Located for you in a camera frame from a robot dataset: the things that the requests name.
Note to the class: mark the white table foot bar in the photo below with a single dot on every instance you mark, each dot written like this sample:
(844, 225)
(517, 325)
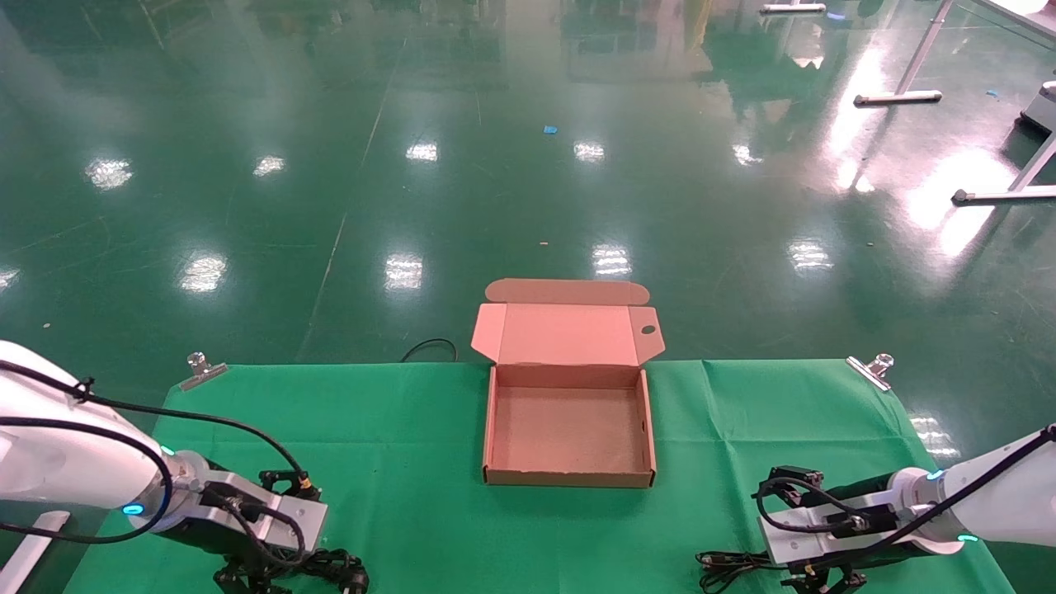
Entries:
(792, 8)

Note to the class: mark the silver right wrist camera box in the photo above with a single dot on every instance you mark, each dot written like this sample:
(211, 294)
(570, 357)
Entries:
(792, 536)

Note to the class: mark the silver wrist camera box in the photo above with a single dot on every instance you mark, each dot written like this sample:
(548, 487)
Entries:
(289, 520)
(792, 536)

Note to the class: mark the grey machine base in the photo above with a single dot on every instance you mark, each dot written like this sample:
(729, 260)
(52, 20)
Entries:
(1041, 111)

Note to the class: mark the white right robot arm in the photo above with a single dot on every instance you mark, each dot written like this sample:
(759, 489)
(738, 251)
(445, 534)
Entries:
(998, 495)

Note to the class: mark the white table leg frame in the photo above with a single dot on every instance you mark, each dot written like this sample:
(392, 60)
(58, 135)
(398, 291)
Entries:
(1006, 195)
(898, 98)

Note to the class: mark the metal table clip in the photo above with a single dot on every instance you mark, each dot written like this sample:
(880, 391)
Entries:
(868, 373)
(202, 376)

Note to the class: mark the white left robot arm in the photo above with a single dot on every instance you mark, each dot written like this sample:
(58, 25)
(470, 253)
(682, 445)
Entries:
(58, 462)

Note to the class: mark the open brown cardboard box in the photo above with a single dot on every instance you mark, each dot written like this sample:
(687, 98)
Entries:
(569, 429)

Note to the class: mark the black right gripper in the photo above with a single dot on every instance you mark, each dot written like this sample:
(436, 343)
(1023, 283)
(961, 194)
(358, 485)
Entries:
(874, 503)

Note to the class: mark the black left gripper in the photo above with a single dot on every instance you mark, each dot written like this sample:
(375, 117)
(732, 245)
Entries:
(206, 535)

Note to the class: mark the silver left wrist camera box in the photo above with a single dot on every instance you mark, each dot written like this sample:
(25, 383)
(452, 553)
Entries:
(289, 520)

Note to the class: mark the green table cloth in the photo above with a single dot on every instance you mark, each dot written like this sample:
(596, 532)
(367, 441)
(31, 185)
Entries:
(429, 462)

